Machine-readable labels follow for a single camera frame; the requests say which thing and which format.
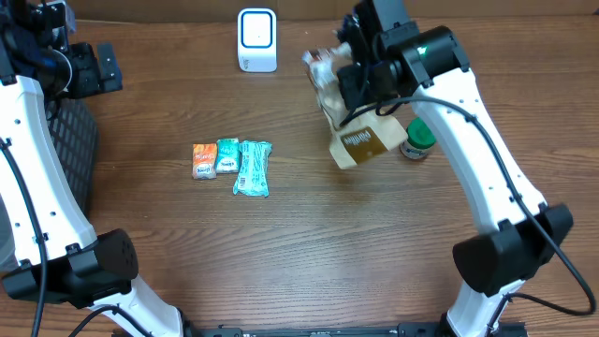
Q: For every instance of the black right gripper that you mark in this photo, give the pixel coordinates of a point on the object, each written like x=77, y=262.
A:
x=349, y=80

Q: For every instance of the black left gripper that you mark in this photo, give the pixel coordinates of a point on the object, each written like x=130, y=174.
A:
x=94, y=71

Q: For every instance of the brown bread pouch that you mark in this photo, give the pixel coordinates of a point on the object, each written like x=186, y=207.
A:
x=363, y=138

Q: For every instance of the green lid jar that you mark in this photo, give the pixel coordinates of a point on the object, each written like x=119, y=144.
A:
x=420, y=140

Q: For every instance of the orange snack packet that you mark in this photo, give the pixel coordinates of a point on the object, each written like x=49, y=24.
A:
x=204, y=159

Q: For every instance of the long teal wipes pack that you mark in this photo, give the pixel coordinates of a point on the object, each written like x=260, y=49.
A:
x=252, y=178

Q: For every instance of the teal gum packet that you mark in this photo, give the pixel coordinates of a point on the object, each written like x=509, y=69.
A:
x=228, y=156

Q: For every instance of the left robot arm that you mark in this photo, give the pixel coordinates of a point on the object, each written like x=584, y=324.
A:
x=47, y=156

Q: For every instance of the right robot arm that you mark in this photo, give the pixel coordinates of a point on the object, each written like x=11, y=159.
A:
x=517, y=232

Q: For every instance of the white barcode scanner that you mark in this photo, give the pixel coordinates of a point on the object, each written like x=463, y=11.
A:
x=257, y=40

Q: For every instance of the grey plastic shopping basket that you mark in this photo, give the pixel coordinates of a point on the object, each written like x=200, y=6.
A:
x=74, y=135

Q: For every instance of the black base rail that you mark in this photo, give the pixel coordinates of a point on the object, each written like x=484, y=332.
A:
x=402, y=330

